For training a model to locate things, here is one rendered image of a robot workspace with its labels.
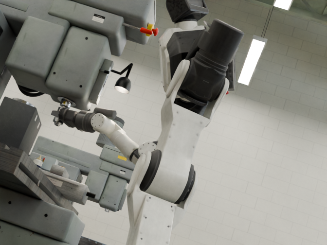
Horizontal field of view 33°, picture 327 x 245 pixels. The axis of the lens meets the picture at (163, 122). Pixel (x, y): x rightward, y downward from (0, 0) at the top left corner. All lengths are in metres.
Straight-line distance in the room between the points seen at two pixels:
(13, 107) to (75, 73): 0.49
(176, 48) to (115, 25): 0.53
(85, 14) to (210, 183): 6.75
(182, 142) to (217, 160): 7.34
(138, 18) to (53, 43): 0.39
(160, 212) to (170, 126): 0.28
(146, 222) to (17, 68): 1.05
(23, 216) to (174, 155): 0.71
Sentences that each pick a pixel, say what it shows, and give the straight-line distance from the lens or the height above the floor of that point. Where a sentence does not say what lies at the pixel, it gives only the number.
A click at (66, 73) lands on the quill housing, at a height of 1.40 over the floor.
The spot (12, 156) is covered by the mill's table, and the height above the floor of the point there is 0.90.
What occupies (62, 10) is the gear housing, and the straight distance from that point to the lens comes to 2.51.
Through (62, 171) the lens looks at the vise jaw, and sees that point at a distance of 2.45.
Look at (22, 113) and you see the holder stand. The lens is 1.97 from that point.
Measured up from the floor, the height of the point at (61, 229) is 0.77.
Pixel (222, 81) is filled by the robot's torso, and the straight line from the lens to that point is 1.83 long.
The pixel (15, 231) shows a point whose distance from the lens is 2.19.
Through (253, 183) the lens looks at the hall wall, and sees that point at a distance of 9.10.
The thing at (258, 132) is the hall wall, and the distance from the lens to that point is 9.34.
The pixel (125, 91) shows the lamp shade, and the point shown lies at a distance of 2.51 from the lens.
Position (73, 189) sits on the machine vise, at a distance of 2.43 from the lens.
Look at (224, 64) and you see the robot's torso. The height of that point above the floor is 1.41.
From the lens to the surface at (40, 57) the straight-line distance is 2.43.
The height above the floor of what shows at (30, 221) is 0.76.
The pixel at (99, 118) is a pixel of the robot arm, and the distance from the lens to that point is 2.25.
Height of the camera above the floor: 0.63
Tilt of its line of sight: 18 degrees up
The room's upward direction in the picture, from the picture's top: 20 degrees clockwise
